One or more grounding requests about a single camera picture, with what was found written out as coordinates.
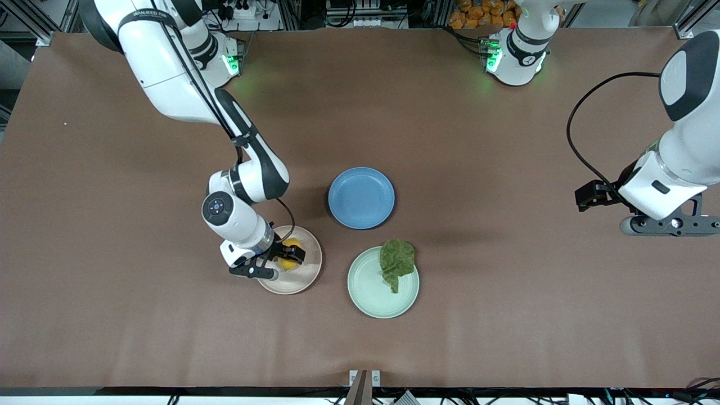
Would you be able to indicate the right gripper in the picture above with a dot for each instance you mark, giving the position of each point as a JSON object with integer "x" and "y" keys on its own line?
{"x": 279, "y": 249}

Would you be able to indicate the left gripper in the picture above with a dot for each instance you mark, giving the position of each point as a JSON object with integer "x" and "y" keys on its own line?
{"x": 612, "y": 191}

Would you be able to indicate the yellow lemon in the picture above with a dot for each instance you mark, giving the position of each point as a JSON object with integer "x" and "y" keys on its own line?
{"x": 288, "y": 264}

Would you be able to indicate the green lettuce leaf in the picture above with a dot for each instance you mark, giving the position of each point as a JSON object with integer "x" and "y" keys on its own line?
{"x": 396, "y": 259}

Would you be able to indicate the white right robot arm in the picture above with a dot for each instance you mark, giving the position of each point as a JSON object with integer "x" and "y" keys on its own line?
{"x": 169, "y": 73}

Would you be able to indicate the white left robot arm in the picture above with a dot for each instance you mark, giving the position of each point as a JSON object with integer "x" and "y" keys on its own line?
{"x": 697, "y": 135}

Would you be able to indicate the beige round plate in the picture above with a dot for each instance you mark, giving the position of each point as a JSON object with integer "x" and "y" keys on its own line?
{"x": 306, "y": 275}

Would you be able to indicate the green round plate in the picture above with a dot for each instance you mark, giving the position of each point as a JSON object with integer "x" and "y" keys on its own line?
{"x": 371, "y": 292}

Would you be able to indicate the blue round plate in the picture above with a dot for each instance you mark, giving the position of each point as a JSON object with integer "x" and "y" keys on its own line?
{"x": 361, "y": 198}

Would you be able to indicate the brown table mat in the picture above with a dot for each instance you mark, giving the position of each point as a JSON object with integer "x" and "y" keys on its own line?
{"x": 562, "y": 309}

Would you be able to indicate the bag of orange items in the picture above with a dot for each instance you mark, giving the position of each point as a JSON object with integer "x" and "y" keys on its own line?
{"x": 478, "y": 14}

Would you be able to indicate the white power strip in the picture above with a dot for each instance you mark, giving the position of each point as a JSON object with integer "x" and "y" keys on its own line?
{"x": 247, "y": 14}
{"x": 368, "y": 22}

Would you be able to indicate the aluminium frame profile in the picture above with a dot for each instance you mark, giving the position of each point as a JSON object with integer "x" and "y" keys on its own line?
{"x": 685, "y": 31}
{"x": 42, "y": 35}

